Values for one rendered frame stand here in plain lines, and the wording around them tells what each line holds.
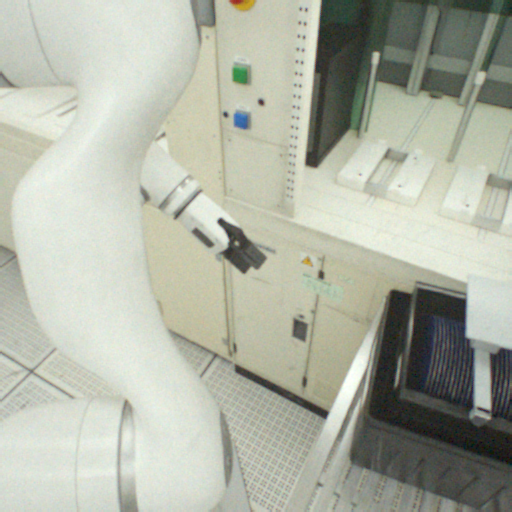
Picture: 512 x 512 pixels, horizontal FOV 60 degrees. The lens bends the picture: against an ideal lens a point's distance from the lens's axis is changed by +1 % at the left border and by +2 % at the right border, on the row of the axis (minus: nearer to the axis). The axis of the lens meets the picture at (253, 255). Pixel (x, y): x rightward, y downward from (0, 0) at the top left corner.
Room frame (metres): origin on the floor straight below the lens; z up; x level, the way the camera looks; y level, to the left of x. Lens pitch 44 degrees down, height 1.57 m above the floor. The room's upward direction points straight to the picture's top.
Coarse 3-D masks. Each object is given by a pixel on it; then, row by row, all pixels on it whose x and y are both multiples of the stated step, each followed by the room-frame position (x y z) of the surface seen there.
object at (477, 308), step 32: (416, 288) 0.51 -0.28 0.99; (480, 288) 0.42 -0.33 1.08; (416, 320) 0.50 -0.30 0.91; (480, 320) 0.37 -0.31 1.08; (480, 352) 0.37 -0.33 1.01; (480, 384) 0.31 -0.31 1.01; (384, 416) 0.34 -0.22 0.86; (416, 416) 0.31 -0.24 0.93; (448, 416) 0.29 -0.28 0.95; (480, 416) 0.27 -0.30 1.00; (480, 448) 0.27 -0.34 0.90
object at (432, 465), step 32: (384, 320) 0.48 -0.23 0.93; (384, 352) 0.52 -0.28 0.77; (384, 384) 0.45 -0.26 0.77; (352, 448) 0.31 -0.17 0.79; (384, 448) 0.29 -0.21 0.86; (416, 448) 0.27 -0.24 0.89; (448, 448) 0.26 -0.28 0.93; (416, 480) 0.26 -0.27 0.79; (448, 480) 0.25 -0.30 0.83; (480, 480) 0.24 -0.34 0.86
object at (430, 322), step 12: (432, 324) 0.45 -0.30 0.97; (420, 336) 0.48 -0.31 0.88; (432, 336) 0.42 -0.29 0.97; (420, 348) 0.45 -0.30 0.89; (432, 348) 0.39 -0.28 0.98; (420, 360) 0.42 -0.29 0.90; (432, 360) 0.37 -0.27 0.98; (408, 372) 0.45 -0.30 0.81; (420, 372) 0.39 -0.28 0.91; (408, 384) 0.42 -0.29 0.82; (420, 384) 0.36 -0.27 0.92
